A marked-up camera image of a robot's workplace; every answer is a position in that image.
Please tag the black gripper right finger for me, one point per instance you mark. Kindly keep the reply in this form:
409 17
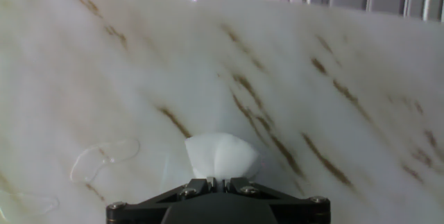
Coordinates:
301 213

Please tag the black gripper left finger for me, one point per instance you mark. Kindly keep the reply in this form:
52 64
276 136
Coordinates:
138 213

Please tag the white marble pattern board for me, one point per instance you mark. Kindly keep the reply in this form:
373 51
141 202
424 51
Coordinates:
138 78

